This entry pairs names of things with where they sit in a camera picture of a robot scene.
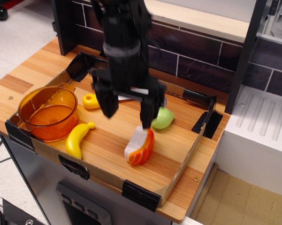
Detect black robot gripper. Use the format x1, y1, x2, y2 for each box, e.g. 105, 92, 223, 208
91, 46, 166, 129

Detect salmon sushi toy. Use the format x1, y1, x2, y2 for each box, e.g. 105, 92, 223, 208
124, 126, 155, 165

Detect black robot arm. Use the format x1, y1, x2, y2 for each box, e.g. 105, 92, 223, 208
91, 0, 166, 129

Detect orange transparent plastic pot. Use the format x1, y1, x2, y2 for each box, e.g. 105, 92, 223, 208
17, 82, 78, 142

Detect green toy pear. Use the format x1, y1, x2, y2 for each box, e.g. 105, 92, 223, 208
152, 107, 175, 129

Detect yellow toy banana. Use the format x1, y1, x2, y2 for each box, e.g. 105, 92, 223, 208
65, 122, 95, 159

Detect grey toy oven front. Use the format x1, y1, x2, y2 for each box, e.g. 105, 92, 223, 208
56, 183, 112, 225

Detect white toy sink drainboard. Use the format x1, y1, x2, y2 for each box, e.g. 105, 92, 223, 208
216, 86, 282, 195

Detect black caster wheel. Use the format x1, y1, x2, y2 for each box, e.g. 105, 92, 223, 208
0, 6, 8, 21

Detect yellow handled toy knife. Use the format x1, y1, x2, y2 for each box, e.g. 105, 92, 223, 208
82, 88, 150, 110

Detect dark grey shelf post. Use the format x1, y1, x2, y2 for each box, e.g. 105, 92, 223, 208
225, 0, 268, 114

